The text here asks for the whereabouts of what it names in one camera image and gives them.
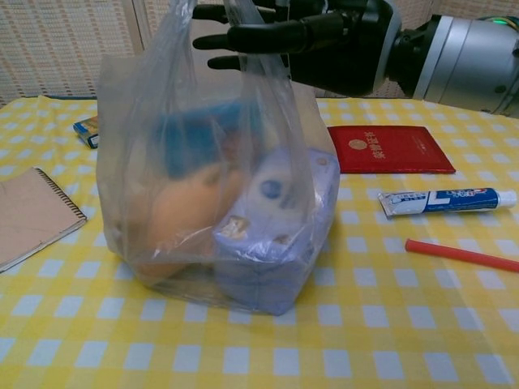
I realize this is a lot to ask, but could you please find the woven folding screen panel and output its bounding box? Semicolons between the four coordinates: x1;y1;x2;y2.
429;0;519;21
0;0;143;107

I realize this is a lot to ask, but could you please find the yellow white checked tablecloth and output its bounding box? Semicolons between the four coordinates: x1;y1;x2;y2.
0;96;519;389

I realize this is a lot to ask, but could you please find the white blue toothpaste tube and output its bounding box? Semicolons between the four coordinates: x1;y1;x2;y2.
377;186;518;220

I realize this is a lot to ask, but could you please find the red certificate booklet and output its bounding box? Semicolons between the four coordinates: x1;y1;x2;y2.
326;125;457;174

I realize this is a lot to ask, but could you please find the kraft spiral notebook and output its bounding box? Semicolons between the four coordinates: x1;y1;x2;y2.
0;166;88;273

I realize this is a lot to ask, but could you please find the orange butternut squash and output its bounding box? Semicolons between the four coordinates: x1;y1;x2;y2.
137;168;244;280

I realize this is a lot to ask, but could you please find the white round bottle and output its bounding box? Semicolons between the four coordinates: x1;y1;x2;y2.
247;161;305;228

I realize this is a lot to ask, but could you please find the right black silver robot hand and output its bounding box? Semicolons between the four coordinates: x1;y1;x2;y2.
192;0;402;98

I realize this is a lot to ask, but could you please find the small brown blue card box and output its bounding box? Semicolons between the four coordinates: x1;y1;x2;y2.
72;115;101;150

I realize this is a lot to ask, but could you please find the red pen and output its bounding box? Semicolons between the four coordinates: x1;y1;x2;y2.
405;238;519;273

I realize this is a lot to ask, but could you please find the purple tissue pack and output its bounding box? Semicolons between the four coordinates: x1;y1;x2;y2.
212;147;341;317

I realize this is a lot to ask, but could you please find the transparent plastic bag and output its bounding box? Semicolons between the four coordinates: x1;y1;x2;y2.
96;0;341;318

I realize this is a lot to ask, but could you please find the blue cookie box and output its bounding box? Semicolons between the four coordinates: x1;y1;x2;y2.
156;100;252;179

